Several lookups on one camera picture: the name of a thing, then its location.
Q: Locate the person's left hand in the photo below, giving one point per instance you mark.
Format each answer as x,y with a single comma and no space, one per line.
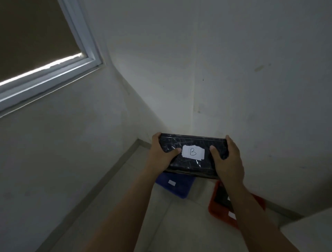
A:
157,157

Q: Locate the person's right hand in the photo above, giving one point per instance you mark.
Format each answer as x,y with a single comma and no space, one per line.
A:
229,166

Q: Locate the person's left thumb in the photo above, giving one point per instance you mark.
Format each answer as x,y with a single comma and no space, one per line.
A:
173,153

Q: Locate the person's right thumb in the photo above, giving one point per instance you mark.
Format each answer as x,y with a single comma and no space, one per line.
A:
214,153

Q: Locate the black plastic-wrapped box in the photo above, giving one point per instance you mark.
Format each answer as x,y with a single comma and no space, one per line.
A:
194,158

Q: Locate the person's left forearm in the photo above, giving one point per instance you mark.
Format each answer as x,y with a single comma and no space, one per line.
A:
109,218

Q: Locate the person's right forearm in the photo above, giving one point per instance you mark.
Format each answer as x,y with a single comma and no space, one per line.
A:
256,218

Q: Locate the blue plastic crate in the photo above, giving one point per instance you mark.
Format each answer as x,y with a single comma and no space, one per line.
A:
179,187

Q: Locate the red plastic crate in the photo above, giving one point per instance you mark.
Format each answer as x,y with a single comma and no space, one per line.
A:
220,210

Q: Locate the brown window blind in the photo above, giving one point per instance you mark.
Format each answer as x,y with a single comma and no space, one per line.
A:
31,36

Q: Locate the white window frame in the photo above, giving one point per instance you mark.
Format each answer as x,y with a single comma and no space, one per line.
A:
64,70

